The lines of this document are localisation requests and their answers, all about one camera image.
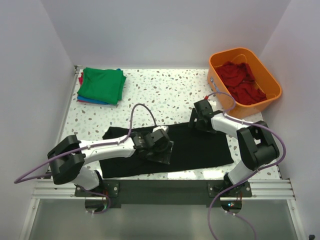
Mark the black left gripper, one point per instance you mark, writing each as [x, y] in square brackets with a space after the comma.
[162, 156]

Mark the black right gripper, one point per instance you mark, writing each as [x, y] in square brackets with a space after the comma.
[194, 115]

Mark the black t-shirt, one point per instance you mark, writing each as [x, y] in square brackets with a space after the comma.
[193, 149]

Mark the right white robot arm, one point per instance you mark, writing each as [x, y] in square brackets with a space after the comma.
[257, 146]

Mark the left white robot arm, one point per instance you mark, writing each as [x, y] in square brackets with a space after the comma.
[69, 158]

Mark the red t-shirts in bin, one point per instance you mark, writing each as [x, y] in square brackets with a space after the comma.
[239, 80]

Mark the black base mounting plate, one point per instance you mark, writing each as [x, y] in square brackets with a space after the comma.
[162, 192]

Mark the orange plastic bin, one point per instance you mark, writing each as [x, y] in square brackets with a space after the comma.
[264, 81]

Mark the green folded t-shirt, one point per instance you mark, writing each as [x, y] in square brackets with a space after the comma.
[103, 83]

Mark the blue folded t-shirt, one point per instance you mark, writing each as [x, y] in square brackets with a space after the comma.
[86, 100]

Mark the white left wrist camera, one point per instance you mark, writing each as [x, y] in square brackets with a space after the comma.
[161, 127]

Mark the aluminium front rail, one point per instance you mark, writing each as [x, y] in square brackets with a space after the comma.
[261, 190]

